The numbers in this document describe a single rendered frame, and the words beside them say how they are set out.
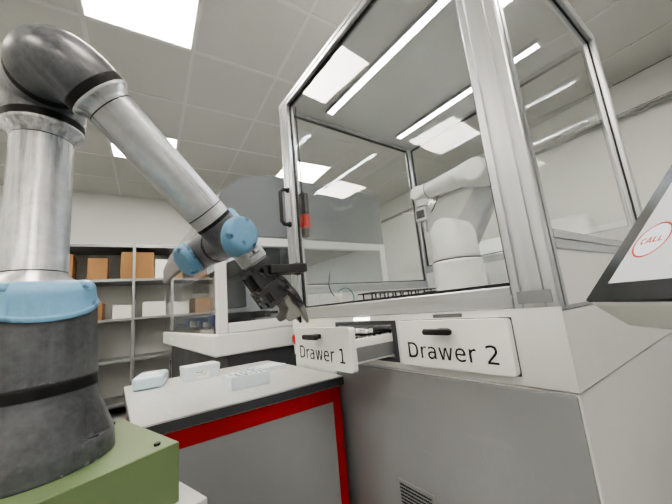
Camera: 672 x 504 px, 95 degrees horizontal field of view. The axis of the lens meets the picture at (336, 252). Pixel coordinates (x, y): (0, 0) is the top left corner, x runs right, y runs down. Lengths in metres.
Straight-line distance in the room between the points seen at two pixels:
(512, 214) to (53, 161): 0.84
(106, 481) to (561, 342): 0.68
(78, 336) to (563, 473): 0.78
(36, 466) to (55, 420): 0.04
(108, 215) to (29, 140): 4.54
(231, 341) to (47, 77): 1.26
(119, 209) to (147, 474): 4.89
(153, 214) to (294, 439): 4.54
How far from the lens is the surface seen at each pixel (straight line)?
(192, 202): 0.63
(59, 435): 0.51
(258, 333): 1.69
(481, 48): 0.87
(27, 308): 0.51
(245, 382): 1.08
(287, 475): 1.07
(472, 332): 0.74
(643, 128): 4.02
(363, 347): 0.84
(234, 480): 1.01
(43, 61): 0.68
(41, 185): 0.70
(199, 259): 0.73
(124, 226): 5.20
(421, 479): 0.98
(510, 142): 0.75
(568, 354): 0.69
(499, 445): 0.80
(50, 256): 0.67
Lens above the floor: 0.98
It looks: 10 degrees up
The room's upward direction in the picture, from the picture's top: 5 degrees counter-clockwise
